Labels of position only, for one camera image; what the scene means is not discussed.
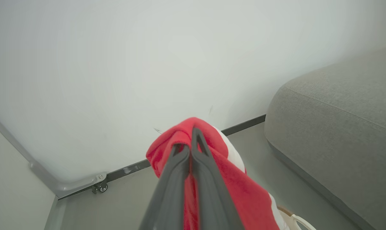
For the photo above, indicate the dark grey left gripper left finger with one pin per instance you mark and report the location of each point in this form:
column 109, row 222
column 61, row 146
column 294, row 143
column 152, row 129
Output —
column 170, row 191

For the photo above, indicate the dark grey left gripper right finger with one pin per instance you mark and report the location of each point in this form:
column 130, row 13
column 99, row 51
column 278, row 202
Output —
column 212, row 195

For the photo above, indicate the red and white garment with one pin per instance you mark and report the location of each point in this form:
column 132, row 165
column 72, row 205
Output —
column 244, row 198

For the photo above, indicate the white laundry basket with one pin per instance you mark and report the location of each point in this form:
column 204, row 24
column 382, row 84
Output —
column 300, row 219

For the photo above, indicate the small black caster wheel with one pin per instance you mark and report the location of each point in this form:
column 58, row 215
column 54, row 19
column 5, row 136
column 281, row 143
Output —
column 102, row 187

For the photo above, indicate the grey fabric sofa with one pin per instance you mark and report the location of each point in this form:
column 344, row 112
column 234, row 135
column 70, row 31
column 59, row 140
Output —
column 340, row 127

